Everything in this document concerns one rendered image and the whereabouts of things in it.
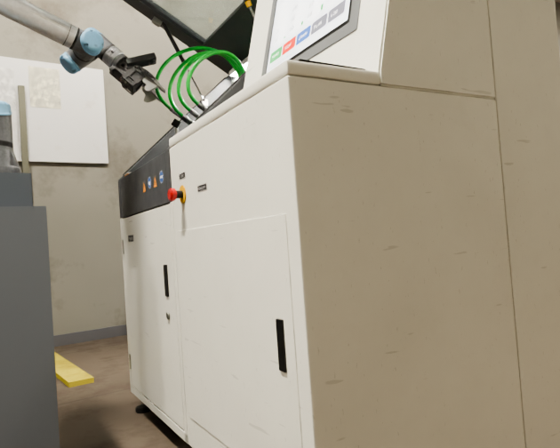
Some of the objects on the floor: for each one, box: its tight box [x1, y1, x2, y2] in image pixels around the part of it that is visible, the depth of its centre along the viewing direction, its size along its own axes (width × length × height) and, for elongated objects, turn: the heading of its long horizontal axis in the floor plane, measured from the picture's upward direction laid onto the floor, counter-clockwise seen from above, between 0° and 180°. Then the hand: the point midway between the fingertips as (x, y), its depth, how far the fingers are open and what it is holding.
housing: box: [487, 0, 560, 448], centre depth 187 cm, size 140×28×150 cm
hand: (164, 94), depth 188 cm, fingers open, 7 cm apart
